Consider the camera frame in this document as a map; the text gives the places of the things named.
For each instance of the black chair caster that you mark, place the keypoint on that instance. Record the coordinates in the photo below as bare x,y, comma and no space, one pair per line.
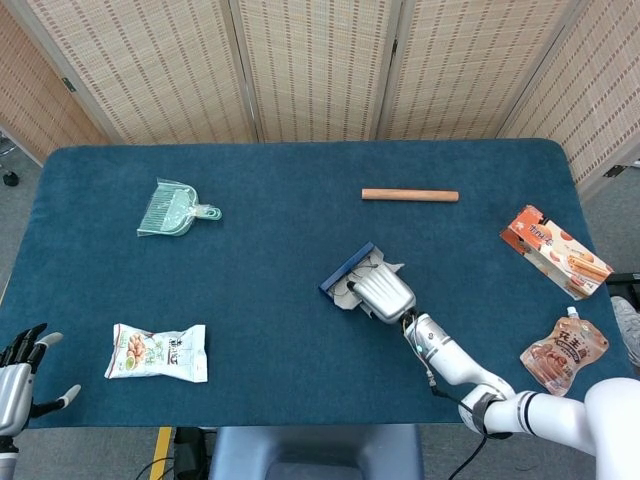
10,178

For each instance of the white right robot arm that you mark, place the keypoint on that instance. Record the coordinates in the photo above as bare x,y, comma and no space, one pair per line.
450,355

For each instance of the brown spout pouch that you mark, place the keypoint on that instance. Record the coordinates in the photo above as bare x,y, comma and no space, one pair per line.
565,355

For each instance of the metal screen hinge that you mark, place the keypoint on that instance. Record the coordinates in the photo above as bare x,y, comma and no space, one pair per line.
68,84

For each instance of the white snack bag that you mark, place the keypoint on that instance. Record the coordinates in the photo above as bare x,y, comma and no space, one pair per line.
160,352

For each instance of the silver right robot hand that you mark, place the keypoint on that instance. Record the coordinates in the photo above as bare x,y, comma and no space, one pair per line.
385,295

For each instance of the green dustpan in plastic bag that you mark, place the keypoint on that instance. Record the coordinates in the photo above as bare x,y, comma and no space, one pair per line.
172,212

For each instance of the blue velvet tablecloth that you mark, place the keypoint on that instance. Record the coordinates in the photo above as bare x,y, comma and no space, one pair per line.
275,275

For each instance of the woven bamboo folding screen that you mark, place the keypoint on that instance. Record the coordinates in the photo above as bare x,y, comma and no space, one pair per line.
320,65

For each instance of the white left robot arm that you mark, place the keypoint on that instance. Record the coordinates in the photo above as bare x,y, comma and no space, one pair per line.
7,460

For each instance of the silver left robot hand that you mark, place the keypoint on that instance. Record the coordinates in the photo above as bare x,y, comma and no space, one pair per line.
15,395

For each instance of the orange object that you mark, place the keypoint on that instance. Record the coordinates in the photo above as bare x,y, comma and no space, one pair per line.
555,250

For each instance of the blue and white box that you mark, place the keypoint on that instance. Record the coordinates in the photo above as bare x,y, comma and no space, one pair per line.
345,270

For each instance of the grey-blue robot torso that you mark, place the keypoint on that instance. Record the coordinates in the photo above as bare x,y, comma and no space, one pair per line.
320,450

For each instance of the wooden rolling pin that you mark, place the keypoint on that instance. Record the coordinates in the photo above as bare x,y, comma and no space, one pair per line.
410,195

